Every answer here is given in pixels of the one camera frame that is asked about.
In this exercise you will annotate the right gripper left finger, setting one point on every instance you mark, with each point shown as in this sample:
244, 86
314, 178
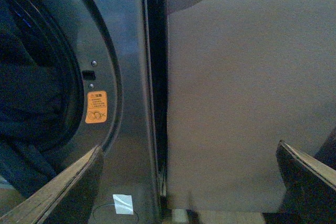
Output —
68, 198

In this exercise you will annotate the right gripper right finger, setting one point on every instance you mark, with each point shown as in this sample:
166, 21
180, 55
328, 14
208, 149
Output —
309, 183

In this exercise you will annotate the dark blue clothes pile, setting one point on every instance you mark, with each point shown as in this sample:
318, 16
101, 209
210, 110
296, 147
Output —
32, 101

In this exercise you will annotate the grey front-load washing machine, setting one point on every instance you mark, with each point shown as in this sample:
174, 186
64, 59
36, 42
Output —
114, 56

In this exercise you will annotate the silver tape patch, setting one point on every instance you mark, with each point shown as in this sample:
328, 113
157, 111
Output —
123, 204

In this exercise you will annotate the black rubber door gasket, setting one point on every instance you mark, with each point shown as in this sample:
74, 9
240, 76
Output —
59, 21

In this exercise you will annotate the orange warning sticker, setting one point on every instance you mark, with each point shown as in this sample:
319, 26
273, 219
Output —
97, 107

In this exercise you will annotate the grey cabinet side panel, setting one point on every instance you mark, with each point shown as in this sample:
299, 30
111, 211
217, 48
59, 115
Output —
242, 76

